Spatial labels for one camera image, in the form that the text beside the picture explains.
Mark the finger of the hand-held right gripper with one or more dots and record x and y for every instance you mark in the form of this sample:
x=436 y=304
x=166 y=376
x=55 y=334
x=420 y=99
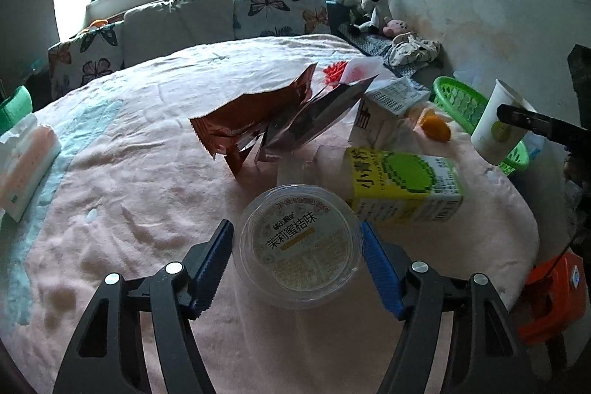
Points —
x=540 y=124

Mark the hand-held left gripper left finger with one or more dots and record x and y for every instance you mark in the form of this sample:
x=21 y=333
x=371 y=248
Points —
x=214 y=264

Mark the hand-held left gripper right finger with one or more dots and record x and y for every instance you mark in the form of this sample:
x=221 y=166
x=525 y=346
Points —
x=381 y=269

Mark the white paper cup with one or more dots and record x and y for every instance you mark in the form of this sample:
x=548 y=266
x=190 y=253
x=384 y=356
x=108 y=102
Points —
x=496 y=140

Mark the clear jelly cup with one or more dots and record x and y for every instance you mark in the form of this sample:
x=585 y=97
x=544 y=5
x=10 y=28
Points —
x=300 y=241

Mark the green plastic basket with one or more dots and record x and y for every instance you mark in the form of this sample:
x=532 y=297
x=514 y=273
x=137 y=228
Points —
x=457 y=103

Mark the yellow-green drink carton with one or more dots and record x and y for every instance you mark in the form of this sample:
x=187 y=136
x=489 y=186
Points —
x=406 y=181

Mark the white milk carton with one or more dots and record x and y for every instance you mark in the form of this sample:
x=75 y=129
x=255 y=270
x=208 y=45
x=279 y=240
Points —
x=378 y=121

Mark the brown snack bag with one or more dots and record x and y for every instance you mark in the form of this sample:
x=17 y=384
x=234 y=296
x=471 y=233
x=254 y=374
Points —
x=249 y=117

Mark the silver foil bag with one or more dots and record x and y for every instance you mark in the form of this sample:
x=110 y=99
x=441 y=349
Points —
x=314 y=117

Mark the red foam fruit net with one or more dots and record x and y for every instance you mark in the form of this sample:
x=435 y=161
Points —
x=333 y=72

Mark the pink blanket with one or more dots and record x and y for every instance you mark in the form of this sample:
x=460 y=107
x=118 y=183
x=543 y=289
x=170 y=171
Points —
x=138 y=172

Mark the patterned crumpled clothes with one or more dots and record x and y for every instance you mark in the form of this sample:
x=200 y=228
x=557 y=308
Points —
x=413 y=48

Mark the orange plastic stool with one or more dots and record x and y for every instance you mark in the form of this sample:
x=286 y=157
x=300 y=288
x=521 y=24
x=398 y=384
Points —
x=549 y=301

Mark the pink plush toy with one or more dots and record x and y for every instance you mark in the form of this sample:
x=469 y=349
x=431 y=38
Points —
x=395 y=28

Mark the dark knit mat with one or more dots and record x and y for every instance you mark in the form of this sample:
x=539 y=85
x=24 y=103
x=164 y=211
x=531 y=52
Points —
x=369 y=43

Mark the cow plush toy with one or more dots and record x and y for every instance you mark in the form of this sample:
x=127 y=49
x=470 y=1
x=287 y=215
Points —
x=374 y=8

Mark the peach tissue pack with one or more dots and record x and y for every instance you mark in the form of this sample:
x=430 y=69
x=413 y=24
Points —
x=27 y=163

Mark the small butterfly pillow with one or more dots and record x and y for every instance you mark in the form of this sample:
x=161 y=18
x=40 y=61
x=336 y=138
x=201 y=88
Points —
x=92 y=57

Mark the grey cushion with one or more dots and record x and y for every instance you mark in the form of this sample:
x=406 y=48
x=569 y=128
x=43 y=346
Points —
x=180 y=24

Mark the green plastic container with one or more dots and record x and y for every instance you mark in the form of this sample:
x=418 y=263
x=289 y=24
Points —
x=16 y=108

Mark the large butterfly pillow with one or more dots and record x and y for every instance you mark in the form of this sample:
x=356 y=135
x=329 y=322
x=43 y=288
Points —
x=277 y=13

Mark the orange toy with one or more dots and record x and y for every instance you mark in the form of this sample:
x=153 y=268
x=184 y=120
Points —
x=99 y=23

